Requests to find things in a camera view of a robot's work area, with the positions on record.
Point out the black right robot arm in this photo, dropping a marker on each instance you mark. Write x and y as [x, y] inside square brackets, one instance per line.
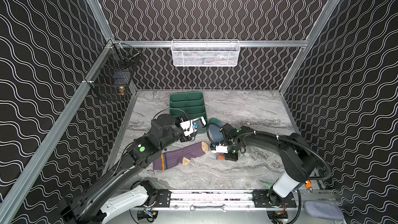
[300, 162]

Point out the grey cloth pad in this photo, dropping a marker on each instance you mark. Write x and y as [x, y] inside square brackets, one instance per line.
[323, 211]

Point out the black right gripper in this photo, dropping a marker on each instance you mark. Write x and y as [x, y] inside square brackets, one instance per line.
[230, 155]

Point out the black wire wall basket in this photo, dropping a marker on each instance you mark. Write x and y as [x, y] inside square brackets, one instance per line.
[112, 80]

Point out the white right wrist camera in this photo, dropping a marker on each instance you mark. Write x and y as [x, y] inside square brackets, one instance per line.
[218, 148]

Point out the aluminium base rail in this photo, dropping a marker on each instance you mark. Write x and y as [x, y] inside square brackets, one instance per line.
[229, 200]

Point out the purple striped sock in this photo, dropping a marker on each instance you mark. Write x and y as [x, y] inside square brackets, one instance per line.
[171, 159]

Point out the orange handled tool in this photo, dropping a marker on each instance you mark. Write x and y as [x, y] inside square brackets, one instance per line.
[308, 186]

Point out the green divided plastic tray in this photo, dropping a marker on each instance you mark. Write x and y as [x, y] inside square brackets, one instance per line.
[187, 106]

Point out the white mesh wall basket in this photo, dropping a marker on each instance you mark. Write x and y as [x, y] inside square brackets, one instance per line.
[205, 53]

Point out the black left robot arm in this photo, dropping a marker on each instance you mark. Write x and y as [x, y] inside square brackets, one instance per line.
[98, 205]

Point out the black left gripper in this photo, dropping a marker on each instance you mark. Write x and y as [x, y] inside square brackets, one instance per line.
[183, 135]

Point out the blue orange striped sock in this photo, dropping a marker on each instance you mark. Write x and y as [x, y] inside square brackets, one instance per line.
[213, 130]

